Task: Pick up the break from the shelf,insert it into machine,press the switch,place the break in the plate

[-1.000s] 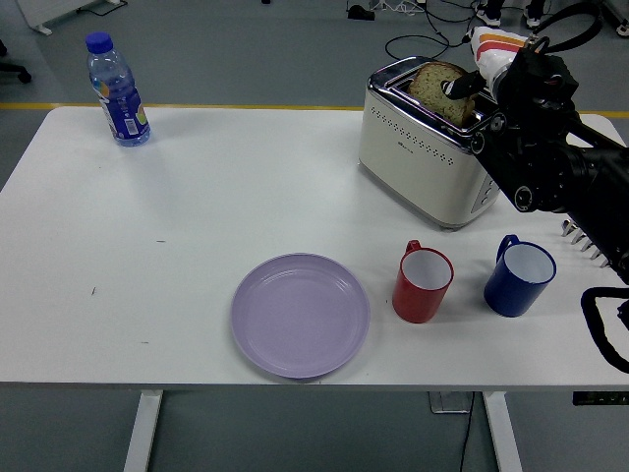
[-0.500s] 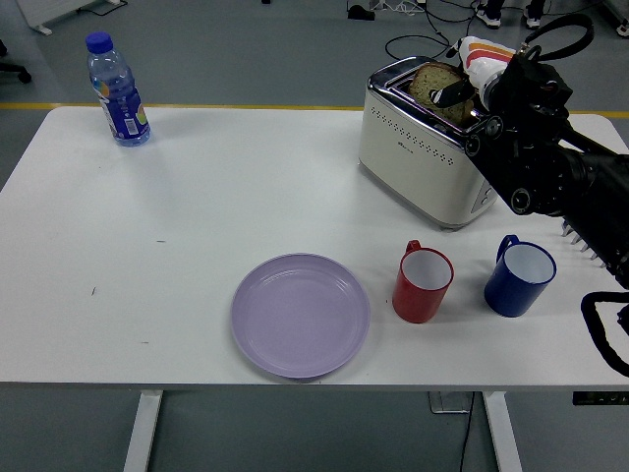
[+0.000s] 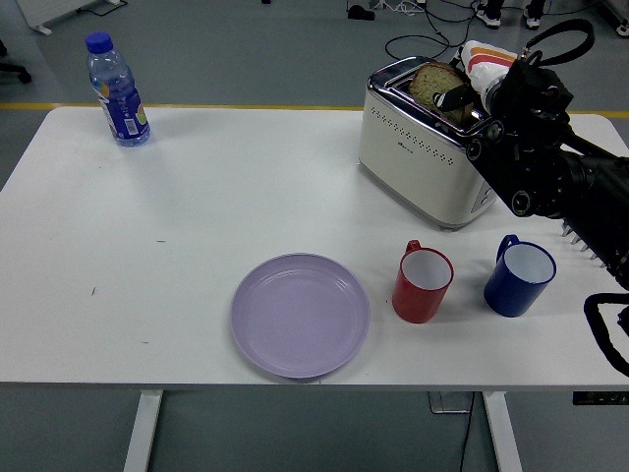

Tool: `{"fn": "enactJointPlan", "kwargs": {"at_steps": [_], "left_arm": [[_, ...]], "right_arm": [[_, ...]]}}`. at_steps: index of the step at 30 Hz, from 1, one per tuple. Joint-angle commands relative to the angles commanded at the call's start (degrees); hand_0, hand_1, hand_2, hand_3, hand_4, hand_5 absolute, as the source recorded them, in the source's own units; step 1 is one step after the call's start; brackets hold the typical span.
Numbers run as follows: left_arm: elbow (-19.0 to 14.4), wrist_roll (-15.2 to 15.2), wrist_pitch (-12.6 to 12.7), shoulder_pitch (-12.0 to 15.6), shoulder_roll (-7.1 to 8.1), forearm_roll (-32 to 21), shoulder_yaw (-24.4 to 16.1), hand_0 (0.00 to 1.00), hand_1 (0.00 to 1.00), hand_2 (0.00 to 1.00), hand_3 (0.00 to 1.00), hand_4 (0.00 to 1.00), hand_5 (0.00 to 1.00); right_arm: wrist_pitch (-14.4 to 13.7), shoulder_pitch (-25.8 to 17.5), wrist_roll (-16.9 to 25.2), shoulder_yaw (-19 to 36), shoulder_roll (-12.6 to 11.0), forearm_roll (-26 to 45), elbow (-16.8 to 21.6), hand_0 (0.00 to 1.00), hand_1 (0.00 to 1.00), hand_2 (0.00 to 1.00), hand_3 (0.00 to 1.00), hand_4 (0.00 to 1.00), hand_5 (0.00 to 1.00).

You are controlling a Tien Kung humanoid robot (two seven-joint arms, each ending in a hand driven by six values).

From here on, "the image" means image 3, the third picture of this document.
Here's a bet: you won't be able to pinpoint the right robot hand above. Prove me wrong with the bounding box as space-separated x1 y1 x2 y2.
429 39 519 112

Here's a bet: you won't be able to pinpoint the slice of bread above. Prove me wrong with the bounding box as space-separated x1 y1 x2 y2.
408 60 476 125

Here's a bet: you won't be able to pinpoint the purple round plate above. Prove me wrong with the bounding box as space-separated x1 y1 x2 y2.
230 252 371 380

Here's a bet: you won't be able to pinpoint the person's shoe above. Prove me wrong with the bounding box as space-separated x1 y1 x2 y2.
522 0 544 30
475 0 503 29

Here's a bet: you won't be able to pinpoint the cream and chrome toaster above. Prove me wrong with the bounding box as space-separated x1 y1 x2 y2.
357 55 498 232

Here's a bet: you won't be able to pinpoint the white furniture foot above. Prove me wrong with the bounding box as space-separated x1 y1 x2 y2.
597 0 629 37

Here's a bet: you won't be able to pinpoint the metal toast rack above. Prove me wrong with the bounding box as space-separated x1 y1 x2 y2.
560 220 611 269

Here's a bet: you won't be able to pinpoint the blue mug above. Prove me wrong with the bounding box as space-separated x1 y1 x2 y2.
483 234 557 318

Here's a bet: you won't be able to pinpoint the red mug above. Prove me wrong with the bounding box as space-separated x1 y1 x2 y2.
391 239 455 325

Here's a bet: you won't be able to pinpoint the black table control panel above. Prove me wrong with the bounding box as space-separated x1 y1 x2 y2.
571 391 629 406

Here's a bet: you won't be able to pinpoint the blue-capped plastic water bottle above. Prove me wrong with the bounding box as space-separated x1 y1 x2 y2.
85 31 151 148

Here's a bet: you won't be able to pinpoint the white table leg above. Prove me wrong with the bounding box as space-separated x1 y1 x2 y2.
122 391 164 472
482 391 524 472

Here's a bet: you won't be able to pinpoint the white furniture base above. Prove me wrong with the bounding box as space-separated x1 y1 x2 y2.
17 0 127 36

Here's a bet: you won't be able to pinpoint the black office chair base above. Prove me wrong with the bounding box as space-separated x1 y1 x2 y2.
0 38 33 85

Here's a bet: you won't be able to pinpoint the black floor cable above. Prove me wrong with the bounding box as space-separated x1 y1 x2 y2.
384 0 492 61

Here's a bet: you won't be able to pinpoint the white floor wires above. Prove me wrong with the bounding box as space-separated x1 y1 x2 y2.
368 0 429 14

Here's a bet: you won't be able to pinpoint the clear bracket under table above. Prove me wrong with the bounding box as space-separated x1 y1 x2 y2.
427 391 474 415

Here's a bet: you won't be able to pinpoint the black cable under table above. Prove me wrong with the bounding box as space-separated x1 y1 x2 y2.
458 392 477 472

